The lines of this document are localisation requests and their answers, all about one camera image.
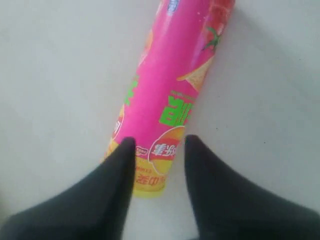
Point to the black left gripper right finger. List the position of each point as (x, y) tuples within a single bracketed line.
[(228, 206)]

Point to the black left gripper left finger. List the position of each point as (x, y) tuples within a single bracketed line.
[(95, 208)]

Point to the pink Lays chip can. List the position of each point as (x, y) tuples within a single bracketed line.
[(178, 53)]

